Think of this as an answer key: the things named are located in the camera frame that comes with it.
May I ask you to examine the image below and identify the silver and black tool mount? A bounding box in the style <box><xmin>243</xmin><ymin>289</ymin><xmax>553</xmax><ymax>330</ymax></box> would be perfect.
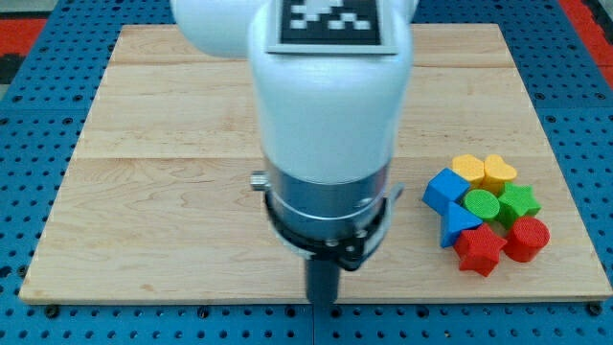
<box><xmin>250</xmin><ymin>162</ymin><xmax>404</xmax><ymax>271</ymax></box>

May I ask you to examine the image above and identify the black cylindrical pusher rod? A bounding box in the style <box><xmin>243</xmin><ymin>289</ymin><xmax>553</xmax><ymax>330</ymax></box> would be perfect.
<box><xmin>305</xmin><ymin>260</ymin><xmax>340</xmax><ymax>304</ymax></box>

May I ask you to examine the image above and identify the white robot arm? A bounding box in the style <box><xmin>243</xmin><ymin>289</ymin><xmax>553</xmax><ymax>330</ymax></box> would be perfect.
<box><xmin>170</xmin><ymin>0</ymin><xmax>417</xmax><ymax>305</ymax></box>

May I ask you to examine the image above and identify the blue cube block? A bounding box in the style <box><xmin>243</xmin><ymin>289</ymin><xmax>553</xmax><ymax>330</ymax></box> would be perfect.
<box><xmin>422</xmin><ymin>168</ymin><xmax>471</xmax><ymax>215</ymax></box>

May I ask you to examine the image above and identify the blue triangle block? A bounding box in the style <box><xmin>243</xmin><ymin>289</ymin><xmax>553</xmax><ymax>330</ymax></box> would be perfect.
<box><xmin>440</xmin><ymin>202</ymin><xmax>483</xmax><ymax>248</ymax></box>

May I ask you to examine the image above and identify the yellow hexagon block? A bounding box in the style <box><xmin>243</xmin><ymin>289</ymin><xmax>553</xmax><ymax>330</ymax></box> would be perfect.
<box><xmin>451</xmin><ymin>154</ymin><xmax>485</xmax><ymax>189</ymax></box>

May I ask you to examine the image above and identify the red star block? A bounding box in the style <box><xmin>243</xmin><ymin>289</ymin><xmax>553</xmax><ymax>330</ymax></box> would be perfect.
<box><xmin>453</xmin><ymin>223</ymin><xmax>507</xmax><ymax>277</ymax></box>

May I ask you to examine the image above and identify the green cylinder block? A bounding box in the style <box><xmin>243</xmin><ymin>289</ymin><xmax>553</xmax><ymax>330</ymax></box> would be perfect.
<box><xmin>463</xmin><ymin>189</ymin><xmax>500</xmax><ymax>221</ymax></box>

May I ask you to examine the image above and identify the yellow heart block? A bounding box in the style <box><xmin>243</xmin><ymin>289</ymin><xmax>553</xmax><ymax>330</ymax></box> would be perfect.
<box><xmin>480</xmin><ymin>154</ymin><xmax>518</xmax><ymax>196</ymax></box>

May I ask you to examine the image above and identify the wooden board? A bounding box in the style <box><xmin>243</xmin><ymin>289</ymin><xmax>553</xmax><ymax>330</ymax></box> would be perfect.
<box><xmin>19</xmin><ymin>24</ymin><xmax>612</xmax><ymax>305</ymax></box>

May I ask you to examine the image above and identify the green star block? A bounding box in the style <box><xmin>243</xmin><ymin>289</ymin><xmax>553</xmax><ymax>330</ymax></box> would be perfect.
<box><xmin>497</xmin><ymin>182</ymin><xmax>541</xmax><ymax>229</ymax></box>

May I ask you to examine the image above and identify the red cylinder block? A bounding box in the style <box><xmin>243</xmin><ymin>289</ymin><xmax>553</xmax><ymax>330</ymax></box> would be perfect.
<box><xmin>503</xmin><ymin>217</ymin><xmax>551</xmax><ymax>263</ymax></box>

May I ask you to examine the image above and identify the black white fiducial marker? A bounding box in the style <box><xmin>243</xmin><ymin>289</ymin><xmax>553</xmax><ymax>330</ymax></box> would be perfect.
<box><xmin>266</xmin><ymin>0</ymin><xmax>397</xmax><ymax>56</ymax></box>

